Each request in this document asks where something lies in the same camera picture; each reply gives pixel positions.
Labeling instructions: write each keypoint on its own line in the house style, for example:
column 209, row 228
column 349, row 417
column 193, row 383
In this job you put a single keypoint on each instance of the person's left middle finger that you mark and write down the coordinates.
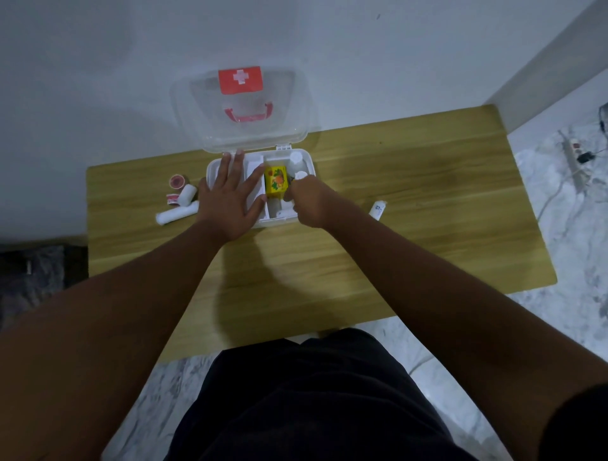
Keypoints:
column 238, row 166

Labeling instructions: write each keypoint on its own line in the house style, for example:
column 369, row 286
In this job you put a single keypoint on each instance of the person's left thumb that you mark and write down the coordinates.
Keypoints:
column 257, row 206

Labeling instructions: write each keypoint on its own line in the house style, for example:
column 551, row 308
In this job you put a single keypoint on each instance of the small red and white roll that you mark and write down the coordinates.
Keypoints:
column 172, row 199

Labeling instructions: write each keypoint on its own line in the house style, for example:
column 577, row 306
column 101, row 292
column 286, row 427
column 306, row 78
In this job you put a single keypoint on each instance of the black shirt sleeve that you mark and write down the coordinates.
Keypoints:
column 577, row 425

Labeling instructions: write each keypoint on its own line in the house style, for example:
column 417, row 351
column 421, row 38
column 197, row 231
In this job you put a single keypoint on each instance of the person's right fingers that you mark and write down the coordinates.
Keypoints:
column 293, row 194

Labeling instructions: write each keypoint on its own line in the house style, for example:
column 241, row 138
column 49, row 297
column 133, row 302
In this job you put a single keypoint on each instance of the yellow printed carton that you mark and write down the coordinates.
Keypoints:
column 275, row 180

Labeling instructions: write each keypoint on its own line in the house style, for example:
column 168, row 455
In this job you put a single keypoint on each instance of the short white bandage roll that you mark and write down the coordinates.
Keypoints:
column 186, row 194

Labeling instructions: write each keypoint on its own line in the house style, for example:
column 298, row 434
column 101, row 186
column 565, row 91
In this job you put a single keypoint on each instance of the white ointment tube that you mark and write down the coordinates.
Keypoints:
column 377, row 210

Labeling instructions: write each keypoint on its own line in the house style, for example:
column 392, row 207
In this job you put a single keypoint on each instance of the white power strip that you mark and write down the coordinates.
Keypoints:
column 573, row 159

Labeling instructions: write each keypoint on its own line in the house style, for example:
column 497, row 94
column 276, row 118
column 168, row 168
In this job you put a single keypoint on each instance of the person's right forearm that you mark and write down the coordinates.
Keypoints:
column 446, row 323

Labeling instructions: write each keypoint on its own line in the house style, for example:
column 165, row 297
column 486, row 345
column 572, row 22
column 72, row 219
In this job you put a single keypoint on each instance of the red and white tape roll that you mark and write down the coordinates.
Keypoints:
column 177, row 181

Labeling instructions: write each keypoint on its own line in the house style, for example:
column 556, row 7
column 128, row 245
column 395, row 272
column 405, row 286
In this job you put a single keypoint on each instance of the long white bandage roll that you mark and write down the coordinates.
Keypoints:
column 176, row 214

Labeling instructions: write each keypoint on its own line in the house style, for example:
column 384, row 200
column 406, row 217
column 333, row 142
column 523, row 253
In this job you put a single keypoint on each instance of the black shorts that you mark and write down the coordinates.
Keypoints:
column 313, row 403

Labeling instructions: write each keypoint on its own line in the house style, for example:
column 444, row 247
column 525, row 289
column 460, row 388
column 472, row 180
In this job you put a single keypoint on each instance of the person's left hand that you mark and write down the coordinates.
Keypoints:
column 227, row 209

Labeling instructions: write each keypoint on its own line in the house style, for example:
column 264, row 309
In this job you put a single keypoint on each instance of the person's left forearm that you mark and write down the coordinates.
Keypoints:
column 109, row 332

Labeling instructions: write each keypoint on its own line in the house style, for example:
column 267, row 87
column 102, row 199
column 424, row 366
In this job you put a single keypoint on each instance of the black plug adapter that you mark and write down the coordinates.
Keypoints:
column 585, row 156

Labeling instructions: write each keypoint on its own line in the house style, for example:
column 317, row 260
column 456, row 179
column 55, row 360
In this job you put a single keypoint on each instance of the white first aid box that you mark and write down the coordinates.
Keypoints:
column 247, row 118

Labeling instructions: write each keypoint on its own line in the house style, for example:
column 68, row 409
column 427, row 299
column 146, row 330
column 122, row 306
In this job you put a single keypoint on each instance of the white round-cap bottle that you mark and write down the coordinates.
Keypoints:
column 296, row 157

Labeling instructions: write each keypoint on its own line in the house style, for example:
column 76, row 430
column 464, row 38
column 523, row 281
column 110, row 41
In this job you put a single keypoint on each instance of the person's left little finger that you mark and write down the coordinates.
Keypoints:
column 203, row 192

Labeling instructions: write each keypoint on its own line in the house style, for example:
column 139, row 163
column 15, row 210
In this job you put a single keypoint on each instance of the person's right hand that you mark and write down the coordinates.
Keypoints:
column 314, row 202

